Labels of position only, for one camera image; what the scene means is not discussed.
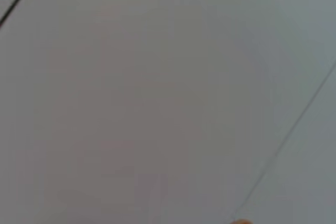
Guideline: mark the brown jute handbag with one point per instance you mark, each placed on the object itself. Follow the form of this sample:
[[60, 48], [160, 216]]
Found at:
[[242, 222]]

